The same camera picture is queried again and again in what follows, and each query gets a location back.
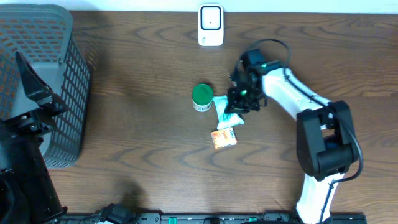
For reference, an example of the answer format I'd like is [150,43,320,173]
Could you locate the mint green wipes pack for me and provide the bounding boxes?
[213,95,244,130]

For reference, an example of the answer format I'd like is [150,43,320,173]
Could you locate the green lid jar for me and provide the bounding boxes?
[192,83,213,112]

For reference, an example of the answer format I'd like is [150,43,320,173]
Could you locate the orange Kleenex tissue pack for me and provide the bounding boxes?
[211,127,238,149]

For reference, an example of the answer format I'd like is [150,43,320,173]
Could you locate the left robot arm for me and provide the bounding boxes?
[1,52,69,223]

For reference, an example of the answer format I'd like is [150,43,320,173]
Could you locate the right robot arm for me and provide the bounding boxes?
[225,49,364,223]

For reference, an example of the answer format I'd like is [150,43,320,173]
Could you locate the white barcode scanner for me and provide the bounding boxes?
[198,4,224,47]

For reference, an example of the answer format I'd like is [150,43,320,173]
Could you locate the grey plastic mesh basket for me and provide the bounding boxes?
[1,4,91,169]

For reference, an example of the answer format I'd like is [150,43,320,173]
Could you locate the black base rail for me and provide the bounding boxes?
[58,203,368,224]

